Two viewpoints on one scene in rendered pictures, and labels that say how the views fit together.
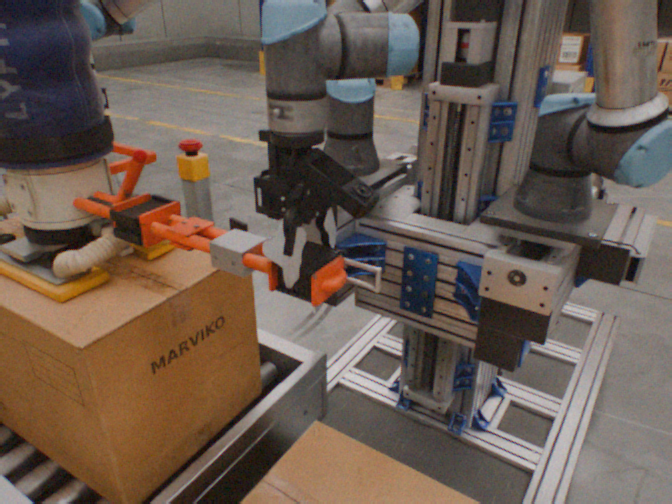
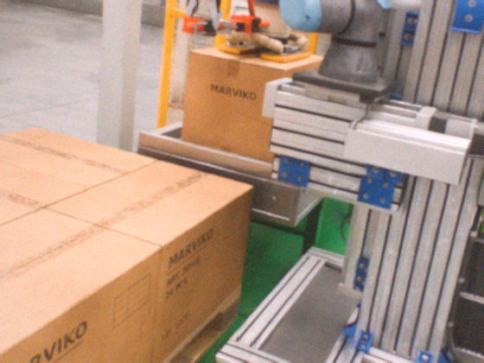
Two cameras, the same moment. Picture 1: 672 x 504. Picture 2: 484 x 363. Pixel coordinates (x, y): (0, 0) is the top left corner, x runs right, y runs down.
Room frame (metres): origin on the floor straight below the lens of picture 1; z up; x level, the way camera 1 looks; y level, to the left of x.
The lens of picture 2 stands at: (0.50, -1.86, 1.25)
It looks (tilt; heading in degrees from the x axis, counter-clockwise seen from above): 16 degrees down; 76
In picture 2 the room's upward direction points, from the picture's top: 8 degrees clockwise
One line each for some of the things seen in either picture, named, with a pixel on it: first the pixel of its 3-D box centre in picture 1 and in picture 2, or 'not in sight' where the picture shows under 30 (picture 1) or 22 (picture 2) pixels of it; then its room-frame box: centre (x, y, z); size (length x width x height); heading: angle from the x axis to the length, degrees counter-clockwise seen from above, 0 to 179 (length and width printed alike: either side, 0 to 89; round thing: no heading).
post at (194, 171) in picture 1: (210, 296); not in sight; (1.52, 0.43, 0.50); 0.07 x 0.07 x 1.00; 57
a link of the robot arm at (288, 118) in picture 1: (295, 115); not in sight; (0.67, 0.05, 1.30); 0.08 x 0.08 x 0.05
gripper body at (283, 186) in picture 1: (294, 174); not in sight; (0.67, 0.05, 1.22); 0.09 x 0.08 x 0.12; 57
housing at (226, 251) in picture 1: (239, 252); (219, 27); (0.73, 0.15, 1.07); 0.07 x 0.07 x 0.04; 57
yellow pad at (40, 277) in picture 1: (30, 256); (246, 43); (0.90, 0.59, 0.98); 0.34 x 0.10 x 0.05; 57
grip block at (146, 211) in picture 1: (147, 219); (245, 23); (0.85, 0.33, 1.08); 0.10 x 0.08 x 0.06; 147
